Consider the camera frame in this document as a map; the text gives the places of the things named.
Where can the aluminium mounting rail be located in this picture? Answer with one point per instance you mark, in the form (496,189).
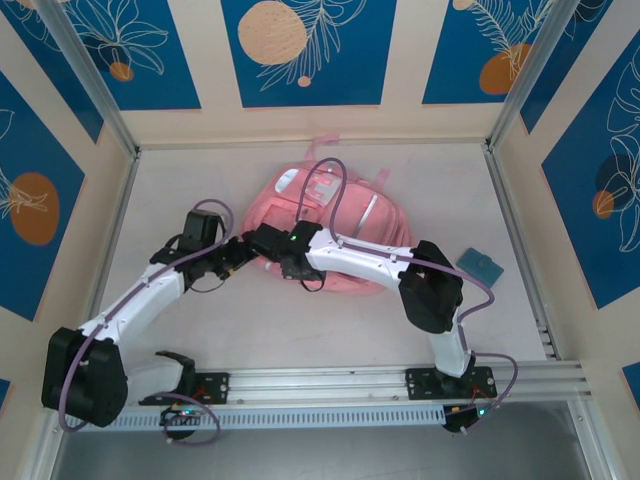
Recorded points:
(310,385)

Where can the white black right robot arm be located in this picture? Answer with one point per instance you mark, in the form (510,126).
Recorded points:
(360,260)

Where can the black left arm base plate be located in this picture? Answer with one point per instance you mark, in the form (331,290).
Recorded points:
(220,387)

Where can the teal wallet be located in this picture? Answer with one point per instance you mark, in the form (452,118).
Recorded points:
(480,266)

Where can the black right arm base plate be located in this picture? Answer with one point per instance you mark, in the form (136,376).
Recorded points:
(420,382)

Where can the blue floral wall poster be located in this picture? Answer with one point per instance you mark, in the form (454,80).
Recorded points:
(50,65)
(450,60)
(165,75)
(350,75)
(575,60)
(50,150)
(575,200)

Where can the pink student backpack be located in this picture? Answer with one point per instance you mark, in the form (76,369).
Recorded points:
(375,220)

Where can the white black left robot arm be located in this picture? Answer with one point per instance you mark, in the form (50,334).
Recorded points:
(145,295)

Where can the aluminium table edge rail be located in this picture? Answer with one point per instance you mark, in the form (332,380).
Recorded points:
(125,200)
(502,200)

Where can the aluminium frame post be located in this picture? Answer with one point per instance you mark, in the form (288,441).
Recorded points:
(85,70)
(525,75)

